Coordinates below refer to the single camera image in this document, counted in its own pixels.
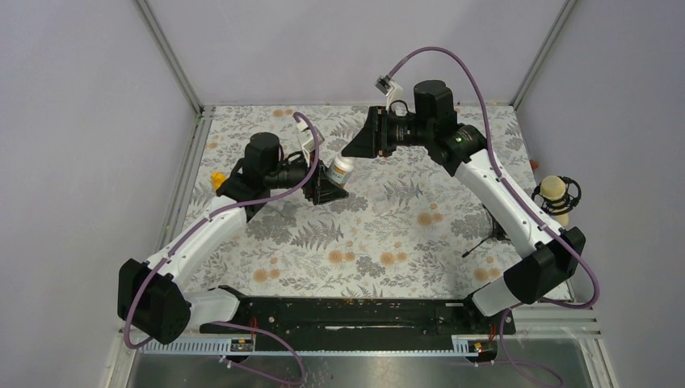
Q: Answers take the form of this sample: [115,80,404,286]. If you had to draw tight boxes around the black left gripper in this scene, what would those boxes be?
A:
[266,148,349,204]

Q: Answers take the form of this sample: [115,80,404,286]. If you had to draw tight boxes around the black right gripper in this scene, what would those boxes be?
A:
[342,106,433,159]

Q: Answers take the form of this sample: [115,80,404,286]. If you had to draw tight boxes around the white orange pill bottle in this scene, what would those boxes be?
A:
[326,154,355,188]

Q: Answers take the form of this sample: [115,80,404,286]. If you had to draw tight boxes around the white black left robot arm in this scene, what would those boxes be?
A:
[117,129,348,344]

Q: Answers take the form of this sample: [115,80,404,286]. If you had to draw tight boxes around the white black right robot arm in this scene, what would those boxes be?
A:
[341,77,586,333]

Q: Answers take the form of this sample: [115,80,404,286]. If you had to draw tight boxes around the grey cylindrical tool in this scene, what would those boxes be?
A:
[276,201,297,218]

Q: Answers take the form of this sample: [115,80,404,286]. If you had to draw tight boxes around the yellow blue toy blocks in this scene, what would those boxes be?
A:
[210,171,227,192]

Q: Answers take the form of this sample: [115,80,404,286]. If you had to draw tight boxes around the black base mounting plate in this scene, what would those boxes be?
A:
[230,293,516,349]

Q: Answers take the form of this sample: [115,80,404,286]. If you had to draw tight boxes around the beige foam microphone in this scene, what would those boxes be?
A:
[532,175,582,227]

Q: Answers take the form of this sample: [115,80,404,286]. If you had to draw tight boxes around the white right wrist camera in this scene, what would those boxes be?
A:
[375,75,403,110]

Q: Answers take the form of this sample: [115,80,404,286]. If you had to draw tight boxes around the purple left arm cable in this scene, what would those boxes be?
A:
[123,111,321,351]

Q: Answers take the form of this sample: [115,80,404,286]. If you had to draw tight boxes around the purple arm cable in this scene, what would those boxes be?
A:
[385,46,602,310]
[123,111,321,351]

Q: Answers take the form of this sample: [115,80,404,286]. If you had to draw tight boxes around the slotted metal cable duct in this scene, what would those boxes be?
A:
[141,335,496,357]

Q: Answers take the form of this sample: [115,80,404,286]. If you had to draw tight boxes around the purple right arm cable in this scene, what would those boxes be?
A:
[385,46,602,310]

